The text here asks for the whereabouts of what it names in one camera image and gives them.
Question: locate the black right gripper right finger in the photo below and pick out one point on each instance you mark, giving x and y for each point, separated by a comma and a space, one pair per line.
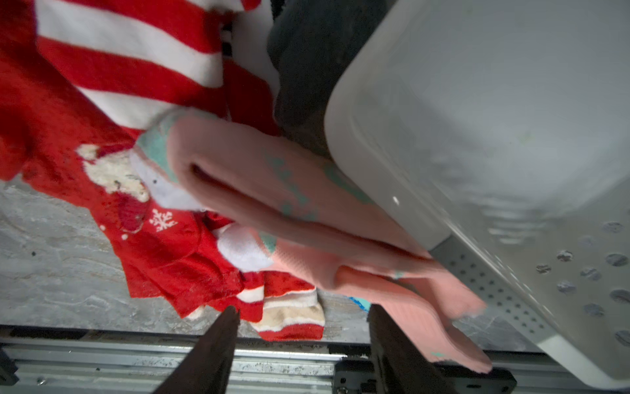
399, 366

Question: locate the red christmas sock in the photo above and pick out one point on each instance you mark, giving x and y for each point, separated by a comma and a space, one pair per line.
61, 144

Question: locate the pink sock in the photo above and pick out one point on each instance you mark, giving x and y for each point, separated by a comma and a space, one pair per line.
295, 212

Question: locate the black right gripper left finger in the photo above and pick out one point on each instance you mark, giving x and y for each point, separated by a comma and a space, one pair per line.
207, 367

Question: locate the red white striped sock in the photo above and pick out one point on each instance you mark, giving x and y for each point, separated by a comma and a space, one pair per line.
138, 60

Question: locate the white perforated basket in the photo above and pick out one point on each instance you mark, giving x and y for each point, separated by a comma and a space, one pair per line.
496, 133

